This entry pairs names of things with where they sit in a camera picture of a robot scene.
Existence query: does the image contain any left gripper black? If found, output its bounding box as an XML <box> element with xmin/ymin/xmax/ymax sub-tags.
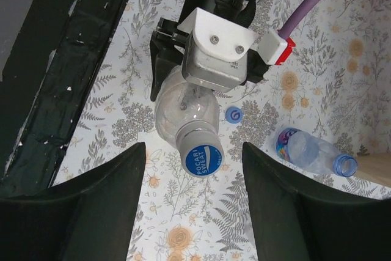
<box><xmin>149</xmin><ymin>18</ymin><xmax>267</xmax><ymax>102</ymax></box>

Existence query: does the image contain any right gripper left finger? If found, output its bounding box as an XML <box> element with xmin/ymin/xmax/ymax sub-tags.
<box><xmin>1</xmin><ymin>142</ymin><xmax>146</xmax><ymax>260</ymax></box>

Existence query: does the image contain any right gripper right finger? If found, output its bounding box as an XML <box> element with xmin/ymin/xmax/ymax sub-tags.
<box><xmin>242</xmin><ymin>142</ymin><xmax>390</xmax><ymax>260</ymax></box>

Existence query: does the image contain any clear bottle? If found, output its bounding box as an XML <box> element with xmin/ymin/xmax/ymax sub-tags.
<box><xmin>155</xmin><ymin>65</ymin><xmax>219</xmax><ymax>151</ymax></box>

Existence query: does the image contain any blue bottle cap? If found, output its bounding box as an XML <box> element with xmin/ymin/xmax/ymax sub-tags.
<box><xmin>225</xmin><ymin>106</ymin><xmax>243</xmax><ymax>124</ymax></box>
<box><xmin>176</xmin><ymin>120</ymin><xmax>224</xmax><ymax>178</ymax></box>

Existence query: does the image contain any small blue-label water bottle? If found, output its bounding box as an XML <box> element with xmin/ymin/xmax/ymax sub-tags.
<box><xmin>276</xmin><ymin>127</ymin><xmax>358</xmax><ymax>178</ymax></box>

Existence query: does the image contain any floral table mat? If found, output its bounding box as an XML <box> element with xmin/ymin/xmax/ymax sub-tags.
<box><xmin>55</xmin><ymin>0</ymin><xmax>390</xmax><ymax>260</ymax></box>

